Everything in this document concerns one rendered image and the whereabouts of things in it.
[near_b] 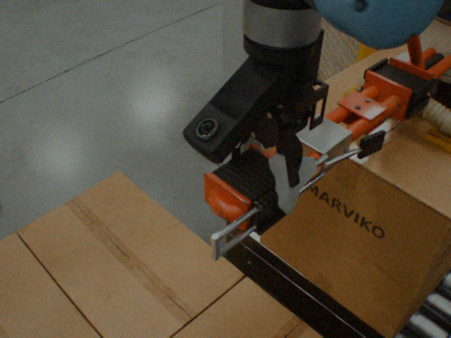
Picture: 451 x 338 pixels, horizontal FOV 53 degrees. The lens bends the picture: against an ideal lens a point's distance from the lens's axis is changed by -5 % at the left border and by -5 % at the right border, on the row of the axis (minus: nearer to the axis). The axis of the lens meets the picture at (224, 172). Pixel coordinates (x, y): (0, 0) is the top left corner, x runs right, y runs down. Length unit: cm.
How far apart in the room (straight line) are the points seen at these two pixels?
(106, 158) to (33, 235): 113
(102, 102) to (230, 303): 199
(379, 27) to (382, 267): 70
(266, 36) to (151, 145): 218
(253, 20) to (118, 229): 108
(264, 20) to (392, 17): 15
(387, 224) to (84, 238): 90
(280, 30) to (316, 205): 59
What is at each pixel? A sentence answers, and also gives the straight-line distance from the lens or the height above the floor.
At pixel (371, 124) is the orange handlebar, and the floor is 121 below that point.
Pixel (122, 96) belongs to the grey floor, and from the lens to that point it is 302.
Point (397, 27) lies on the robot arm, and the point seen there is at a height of 148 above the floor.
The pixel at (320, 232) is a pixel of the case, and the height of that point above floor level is 86.
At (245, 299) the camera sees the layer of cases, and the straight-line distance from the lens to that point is 126.
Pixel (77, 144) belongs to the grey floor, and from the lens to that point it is 270.
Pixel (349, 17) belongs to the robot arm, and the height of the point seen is 149.
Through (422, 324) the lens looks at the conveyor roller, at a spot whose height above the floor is 55.
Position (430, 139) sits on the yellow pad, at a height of 109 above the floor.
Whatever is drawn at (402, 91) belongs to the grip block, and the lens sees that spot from 77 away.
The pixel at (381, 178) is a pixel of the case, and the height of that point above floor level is 107.
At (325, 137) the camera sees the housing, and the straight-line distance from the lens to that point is 65.
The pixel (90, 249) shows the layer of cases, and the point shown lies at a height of 54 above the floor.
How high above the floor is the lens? 161
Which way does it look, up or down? 42 degrees down
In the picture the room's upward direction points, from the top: straight up
